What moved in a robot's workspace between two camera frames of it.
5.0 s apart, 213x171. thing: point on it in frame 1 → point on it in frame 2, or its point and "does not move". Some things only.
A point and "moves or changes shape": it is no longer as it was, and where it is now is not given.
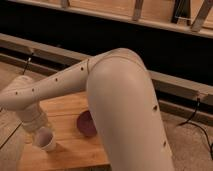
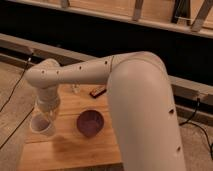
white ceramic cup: (44, 139) moves or changes shape
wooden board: (73, 151) does not move
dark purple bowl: (85, 124) does not move
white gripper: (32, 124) → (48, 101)
